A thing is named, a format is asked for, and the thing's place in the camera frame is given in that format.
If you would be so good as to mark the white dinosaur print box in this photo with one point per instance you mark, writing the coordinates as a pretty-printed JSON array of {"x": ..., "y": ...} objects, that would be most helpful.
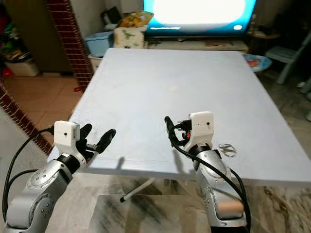
[{"x": 129, "y": 38}]

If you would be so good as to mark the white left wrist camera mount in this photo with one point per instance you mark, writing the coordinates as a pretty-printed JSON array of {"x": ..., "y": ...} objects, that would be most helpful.
[{"x": 65, "y": 136}]

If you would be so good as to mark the blue plastic storage bin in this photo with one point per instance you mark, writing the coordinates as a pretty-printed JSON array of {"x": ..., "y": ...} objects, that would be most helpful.
[{"x": 98, "y": 44}]

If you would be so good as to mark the red brick pillar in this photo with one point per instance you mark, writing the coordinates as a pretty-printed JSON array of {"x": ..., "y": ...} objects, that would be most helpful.
[{"x": 68, "y": 43}]

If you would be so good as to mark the white folding table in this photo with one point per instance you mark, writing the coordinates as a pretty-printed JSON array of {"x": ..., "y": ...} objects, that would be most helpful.
[{"x": 175, "y": 92}]

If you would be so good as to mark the pale television bench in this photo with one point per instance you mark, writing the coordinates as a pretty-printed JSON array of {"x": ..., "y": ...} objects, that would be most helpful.
[{"x": 189, "y": 45}]

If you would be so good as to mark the red brick low wall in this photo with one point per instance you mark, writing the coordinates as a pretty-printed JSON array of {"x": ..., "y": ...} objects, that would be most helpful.
[{"x": 24, "y": 121}]

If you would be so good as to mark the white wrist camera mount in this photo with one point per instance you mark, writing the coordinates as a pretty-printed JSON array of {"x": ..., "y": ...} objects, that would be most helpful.
[
  {"x": 201, "y": 127},
  {"x": 65, "y": 136}
]

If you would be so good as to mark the brown wooden cupboard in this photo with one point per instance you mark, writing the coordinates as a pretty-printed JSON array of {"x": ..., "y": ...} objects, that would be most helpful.
[{"x": 39, "y": 34}]

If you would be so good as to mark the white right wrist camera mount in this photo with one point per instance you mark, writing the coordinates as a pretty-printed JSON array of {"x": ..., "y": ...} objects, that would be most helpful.
[{"x": 201, "y": 127}]

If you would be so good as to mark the colourful round plate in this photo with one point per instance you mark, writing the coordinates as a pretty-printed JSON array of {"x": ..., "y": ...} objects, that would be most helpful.
[{"x": 257, "y": 62}]

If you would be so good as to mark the white plastic basket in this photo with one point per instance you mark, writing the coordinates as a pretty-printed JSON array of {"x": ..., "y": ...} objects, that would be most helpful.
[{"x": 22, "y": 68}]

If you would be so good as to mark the pale blue plastic stool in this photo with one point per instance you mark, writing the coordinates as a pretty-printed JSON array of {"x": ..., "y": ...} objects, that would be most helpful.
[{"x": 284, "y": 54}]

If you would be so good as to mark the yellow snack bag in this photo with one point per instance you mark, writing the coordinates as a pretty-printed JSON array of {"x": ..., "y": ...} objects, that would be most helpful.
[{"x": 137, "y": 20}]

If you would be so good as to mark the flat screen television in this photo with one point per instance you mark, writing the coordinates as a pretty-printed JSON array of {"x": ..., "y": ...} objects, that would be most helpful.
[{"x": 199, "y": 12}]

